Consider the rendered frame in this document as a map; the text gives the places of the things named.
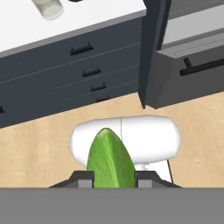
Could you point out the dark blue drawer front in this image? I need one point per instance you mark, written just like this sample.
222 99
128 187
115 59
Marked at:
124 76
122 59
116 39
126 89

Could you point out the grey appliance body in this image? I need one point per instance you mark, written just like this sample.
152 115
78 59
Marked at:
192 26

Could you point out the clear drinking glass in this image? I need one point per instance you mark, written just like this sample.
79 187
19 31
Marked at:
51 8

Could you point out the green citrus wedge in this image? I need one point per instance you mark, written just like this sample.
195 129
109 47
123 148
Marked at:
110 160

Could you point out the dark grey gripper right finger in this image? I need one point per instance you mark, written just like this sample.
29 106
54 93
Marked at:
148 178

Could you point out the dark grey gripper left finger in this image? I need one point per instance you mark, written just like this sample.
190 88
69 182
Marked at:
80 178

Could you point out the dark grey appliance door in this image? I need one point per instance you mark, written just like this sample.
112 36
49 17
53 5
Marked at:
175 87

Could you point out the dark blue cupboard side panel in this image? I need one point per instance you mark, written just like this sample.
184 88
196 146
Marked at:
151 52

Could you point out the dark blue cupboard door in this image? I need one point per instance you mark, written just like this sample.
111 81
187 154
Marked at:
23 93

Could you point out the small black object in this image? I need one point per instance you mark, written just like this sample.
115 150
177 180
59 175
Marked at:
76 1

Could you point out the white rounded object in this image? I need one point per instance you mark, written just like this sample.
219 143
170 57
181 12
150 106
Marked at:
148 137

